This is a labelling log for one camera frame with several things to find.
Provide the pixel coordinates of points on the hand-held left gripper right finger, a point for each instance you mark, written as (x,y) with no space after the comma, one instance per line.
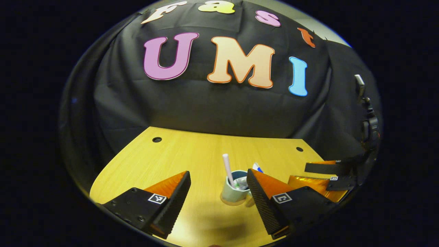
(260,206)

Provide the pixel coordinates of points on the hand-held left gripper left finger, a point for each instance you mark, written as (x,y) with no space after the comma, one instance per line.
(176,202)

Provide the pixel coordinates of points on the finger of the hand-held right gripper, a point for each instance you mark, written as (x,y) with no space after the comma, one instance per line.
(325,168)
(322,185)

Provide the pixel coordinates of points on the round brown coaster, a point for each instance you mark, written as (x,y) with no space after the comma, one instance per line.
(233,203)

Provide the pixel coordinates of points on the white toothpaste tube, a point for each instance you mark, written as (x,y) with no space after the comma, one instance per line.
(241,183)

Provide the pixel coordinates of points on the pink toothbrush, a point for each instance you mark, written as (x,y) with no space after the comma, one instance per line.
(228,168)

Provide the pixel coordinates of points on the wooden desktop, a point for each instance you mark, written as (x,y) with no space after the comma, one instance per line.
(199,154)

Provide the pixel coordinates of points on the black backdrop cloth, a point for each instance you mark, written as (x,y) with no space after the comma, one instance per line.
(223,109)

